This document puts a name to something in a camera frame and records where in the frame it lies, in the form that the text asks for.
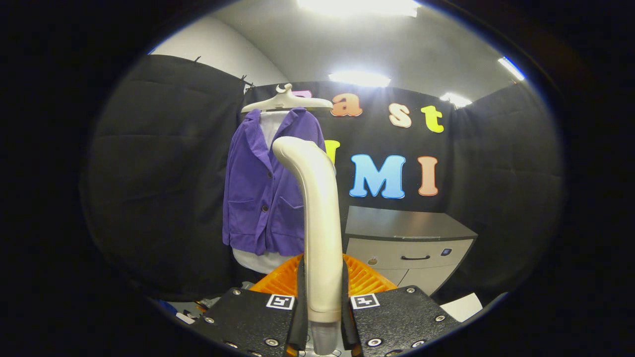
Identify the grey cabinet with dark top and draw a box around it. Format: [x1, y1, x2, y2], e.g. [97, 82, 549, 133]
[344, 205, 478, 297]

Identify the white shirt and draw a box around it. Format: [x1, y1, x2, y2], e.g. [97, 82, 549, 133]
[232, 110, 304, 275]

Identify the purple jacket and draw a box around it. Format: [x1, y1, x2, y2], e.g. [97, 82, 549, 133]
[222, 107, 328, 256]

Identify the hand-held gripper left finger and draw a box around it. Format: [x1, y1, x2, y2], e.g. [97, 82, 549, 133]
[192, 254, 308, 357]

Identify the white plastic clothes hanger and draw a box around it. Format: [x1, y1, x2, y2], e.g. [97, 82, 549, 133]
[241, 83, 334, 114]

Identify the translucent garment steamer hose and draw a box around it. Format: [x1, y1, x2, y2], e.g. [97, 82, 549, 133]
[310, 321, 343, 356]

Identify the white paper sheet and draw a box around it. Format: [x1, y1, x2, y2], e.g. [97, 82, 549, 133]
[439, 293, 483, 323]

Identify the large ceiling light panel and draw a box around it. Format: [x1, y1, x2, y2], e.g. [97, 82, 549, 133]
[298, 0, 421, 18]

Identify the white garment steamer head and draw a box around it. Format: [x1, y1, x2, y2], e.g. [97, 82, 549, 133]
[272, 136, 344, 323]

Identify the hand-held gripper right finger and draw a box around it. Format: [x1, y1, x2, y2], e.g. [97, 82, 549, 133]
[341, 254, 462, 357]

